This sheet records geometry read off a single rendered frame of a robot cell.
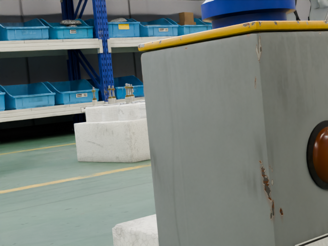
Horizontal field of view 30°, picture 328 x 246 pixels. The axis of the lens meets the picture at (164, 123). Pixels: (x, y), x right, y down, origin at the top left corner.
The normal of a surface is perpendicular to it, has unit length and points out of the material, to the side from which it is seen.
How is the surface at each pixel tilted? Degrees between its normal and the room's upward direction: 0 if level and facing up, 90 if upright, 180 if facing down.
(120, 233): 90
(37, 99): 95
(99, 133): 90
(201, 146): 90
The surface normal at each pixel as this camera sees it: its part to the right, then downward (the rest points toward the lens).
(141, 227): -0.10, -0.99
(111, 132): -0.71, 0.11
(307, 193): 0.63, -0.02
